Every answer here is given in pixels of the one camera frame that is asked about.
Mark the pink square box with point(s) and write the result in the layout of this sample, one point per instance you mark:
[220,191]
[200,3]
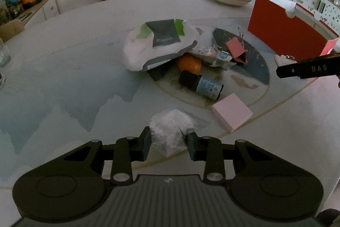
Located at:
[232,112]

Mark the patterned white cabinet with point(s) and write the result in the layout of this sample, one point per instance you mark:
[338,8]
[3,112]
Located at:
[313,3]

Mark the orange fruit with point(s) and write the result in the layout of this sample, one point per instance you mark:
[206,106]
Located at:
[189,64]

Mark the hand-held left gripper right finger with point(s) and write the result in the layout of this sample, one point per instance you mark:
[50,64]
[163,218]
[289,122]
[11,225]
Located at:
[191,146]

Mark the red storage box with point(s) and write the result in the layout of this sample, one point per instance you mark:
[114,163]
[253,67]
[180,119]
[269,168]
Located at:
[287,27]

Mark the printed wrapper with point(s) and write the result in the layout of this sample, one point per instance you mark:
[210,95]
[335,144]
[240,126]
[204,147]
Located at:
[220,56]

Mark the white bag with green print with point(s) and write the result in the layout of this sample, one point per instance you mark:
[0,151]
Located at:
[138,51]

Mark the small red carton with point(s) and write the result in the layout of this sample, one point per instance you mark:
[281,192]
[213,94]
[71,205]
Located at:
[237,51]

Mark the printed round desktop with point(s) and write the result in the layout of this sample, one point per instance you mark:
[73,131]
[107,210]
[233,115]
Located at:
[66,83]

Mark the white side cabinet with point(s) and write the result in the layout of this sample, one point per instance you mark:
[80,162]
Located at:
[39,13]

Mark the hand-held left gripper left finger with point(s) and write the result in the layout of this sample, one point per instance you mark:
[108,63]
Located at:
[146,144]

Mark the dark bottle with blue label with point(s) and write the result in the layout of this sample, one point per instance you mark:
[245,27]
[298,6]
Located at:
[200,82]

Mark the clear glass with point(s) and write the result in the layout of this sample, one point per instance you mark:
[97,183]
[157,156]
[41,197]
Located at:
[4,55]

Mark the white plastic wrap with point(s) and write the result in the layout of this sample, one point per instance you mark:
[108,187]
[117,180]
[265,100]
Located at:
[170,131]

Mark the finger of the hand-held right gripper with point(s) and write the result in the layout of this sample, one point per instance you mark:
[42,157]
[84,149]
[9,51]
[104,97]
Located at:
[308,70]

